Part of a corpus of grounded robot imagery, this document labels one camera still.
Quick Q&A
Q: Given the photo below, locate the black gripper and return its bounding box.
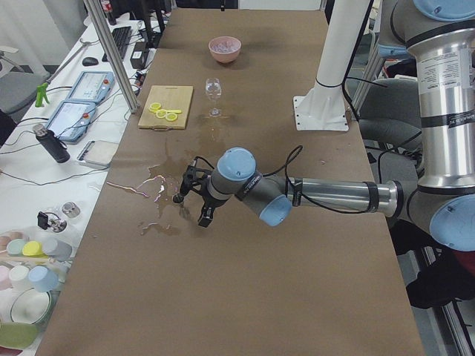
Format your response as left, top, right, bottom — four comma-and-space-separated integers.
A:
198, 177, 227, 228

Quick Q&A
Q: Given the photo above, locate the grey plastic cup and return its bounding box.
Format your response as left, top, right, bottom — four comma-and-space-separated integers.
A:
42, 237, 73, 262

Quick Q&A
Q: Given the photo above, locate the pink bowl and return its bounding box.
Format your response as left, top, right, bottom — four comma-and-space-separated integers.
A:
208, 36, 241, 64

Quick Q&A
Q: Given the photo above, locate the black keyboard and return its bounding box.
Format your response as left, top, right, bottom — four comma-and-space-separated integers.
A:
111, 26, 132, 60

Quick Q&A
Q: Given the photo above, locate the small steel cup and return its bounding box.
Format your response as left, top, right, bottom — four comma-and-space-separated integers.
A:
62, 202, 81, 219

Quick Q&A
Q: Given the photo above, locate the aluminium frame post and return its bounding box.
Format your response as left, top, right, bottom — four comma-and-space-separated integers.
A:
84, 0, 140, 113

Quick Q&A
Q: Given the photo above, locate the white tray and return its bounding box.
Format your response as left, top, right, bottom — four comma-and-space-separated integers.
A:
76, 140, 119, 169

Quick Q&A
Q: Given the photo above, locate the lemon slice near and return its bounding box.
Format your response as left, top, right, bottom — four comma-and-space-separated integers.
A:
165, 112, 178, 122

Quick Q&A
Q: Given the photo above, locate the lemon slice middle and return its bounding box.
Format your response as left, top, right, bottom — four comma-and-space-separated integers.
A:
155, 109, 168, 119

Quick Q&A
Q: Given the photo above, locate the light blue cup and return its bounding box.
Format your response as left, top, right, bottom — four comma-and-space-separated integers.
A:
28, 266, 59, 292

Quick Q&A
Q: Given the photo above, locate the yellow plastic cup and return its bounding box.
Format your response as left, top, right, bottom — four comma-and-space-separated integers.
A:
22, 240, 47, 258

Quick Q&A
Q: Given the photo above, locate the lemon slice far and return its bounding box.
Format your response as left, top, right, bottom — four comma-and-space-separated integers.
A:
148, 102, 162, 113

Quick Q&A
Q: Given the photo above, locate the teach pendant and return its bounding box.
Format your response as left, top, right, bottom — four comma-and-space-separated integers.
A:
46, 100, 96, 144
67, 70, 115, 104

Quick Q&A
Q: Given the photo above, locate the bamboo cutting board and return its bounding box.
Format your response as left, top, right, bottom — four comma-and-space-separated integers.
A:
138, 85, 194, 130

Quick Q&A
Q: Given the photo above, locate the green clamp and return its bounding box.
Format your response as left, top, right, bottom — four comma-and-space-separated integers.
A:
35, 82, 49, 108

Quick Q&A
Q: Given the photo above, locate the wine glass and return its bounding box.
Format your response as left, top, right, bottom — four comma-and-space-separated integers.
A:
205, 78, 222, 117

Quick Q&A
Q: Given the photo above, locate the black water bottle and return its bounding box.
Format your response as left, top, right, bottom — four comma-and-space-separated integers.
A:
33, 124, 70, 163

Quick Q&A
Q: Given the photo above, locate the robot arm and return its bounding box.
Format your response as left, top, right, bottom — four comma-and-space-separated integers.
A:
198, 1, 474, 251

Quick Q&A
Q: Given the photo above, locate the steel jigger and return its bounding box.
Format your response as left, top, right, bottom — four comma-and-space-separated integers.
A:
173, 193, 184, 204

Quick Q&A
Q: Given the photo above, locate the white plate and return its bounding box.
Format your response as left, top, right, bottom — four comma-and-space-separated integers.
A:
10, 289, 53, 325

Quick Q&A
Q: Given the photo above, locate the lower teach pendant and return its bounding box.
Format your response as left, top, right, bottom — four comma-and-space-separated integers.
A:
46, 100, 96, 144

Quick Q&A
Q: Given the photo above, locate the black computer mouse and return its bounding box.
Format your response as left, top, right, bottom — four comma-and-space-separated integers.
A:
82, 56, 99, 67

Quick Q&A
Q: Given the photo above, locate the lemon slice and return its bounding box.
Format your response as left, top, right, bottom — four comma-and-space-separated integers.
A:
148, 102, 162, 113
155, 109, 168, 119
165, 112, 178, 122

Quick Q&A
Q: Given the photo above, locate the upper teach pendant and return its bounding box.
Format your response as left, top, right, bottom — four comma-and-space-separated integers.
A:
67, 70, 115, 104

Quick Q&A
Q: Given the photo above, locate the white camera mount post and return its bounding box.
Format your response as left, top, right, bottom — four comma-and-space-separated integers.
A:
294, 0, 373, 131

